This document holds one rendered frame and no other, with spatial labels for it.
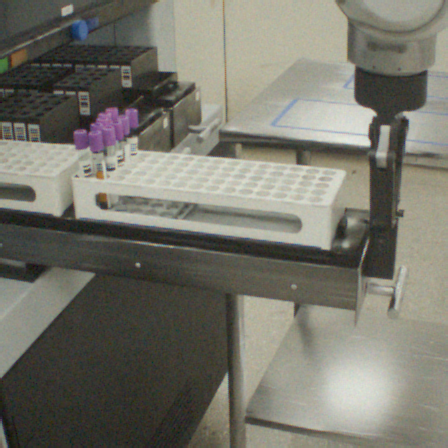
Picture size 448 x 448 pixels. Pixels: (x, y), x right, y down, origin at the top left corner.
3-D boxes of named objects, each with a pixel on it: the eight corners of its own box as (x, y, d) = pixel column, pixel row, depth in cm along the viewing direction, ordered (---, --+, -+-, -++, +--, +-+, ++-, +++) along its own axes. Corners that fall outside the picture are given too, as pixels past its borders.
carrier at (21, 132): (56, 130, 118) (52, 92, 115) (68, 131, 117) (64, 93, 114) (16, 158, 108) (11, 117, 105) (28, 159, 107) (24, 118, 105)
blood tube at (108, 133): (106, 214, 93) (99, 126, 88) (119, 211, 94) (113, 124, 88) (109, 220, 92) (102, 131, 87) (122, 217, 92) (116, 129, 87)
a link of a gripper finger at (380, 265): (398, 220, 84) (397, 223, 83) (393, 277, 87) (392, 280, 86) (370, 217, 85) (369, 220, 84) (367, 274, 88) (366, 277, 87)
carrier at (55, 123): (69, 132, 117) (65, 93, 114) (81, 132, 116) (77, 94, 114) (30, 160, 107) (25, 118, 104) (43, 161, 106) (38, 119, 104)
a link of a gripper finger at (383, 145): (401, 106, 77) (395, 121, 73) (398, 155, 79) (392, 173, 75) (377, 104, 78) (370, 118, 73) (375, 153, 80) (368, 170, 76)
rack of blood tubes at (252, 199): (74, 227, 91) (68, 178, 89) (110, 193, 100) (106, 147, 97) (328, 260, 83) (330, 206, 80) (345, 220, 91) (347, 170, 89)
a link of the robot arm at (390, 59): (339, 16, 72) (338, 76, 74) (435, 23, 69) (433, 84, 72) (354, 0, 80) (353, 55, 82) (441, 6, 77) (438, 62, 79)
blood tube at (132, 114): (124, 198, 97) (121, 111, 93) (132, 193, 98) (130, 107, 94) (134, 200, 96) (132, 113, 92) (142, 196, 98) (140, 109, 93)
